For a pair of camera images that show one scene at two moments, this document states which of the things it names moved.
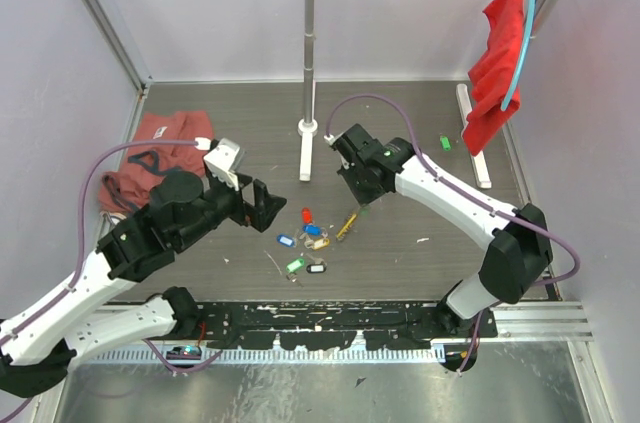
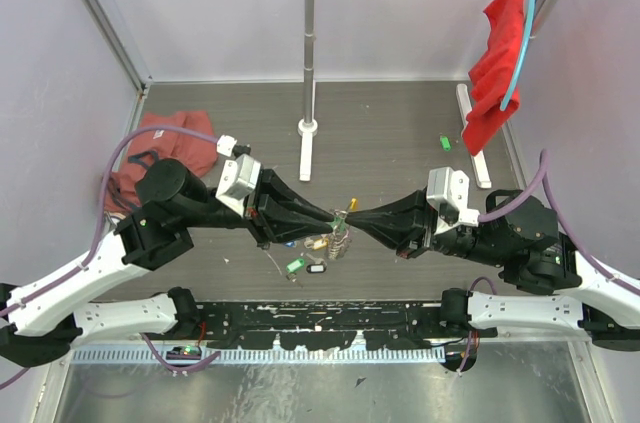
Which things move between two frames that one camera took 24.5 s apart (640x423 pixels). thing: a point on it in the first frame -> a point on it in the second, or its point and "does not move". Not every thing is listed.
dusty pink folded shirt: [131, 184] does not move
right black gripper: [365, 197] -> [403, 225]
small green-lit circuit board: [188, 352] does not move
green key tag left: [295, 265] does not move
